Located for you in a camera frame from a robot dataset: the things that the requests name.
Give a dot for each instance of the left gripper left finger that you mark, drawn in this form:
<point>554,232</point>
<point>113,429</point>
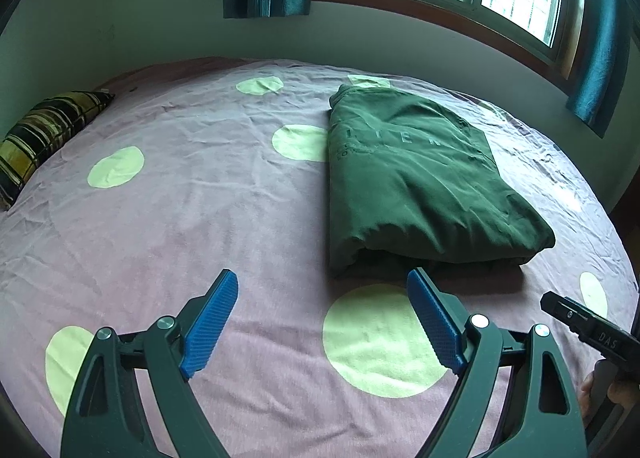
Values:
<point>105,416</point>

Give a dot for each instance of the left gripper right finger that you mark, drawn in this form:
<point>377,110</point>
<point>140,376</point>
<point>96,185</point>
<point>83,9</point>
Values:
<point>513,396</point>

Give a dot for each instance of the dark green shorts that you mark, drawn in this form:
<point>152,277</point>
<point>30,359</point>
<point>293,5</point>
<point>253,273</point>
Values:
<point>413,183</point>

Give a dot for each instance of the person's right hand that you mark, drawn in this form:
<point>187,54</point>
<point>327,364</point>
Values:
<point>621,393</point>

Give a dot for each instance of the teal curtain right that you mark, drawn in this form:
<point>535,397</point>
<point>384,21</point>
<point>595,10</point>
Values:
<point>602,65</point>

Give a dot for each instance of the pink bedsheet with green dots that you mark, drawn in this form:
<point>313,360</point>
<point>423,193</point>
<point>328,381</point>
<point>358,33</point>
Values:
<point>209,165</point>

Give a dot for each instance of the striped yellow black pillow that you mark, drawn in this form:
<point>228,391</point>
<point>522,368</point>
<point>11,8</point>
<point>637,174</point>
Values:
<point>42,132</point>

